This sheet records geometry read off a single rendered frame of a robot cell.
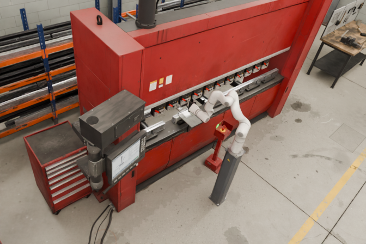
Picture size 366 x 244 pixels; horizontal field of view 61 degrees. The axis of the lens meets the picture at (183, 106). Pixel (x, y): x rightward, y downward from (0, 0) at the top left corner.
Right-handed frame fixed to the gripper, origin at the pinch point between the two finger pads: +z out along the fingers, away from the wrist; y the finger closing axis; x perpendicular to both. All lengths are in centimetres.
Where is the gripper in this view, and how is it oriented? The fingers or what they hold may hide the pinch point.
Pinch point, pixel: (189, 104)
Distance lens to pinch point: 366.6
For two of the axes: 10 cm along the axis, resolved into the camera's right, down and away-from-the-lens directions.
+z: -6.4, -5.7, 5.2
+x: 5.0, 2.1, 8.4
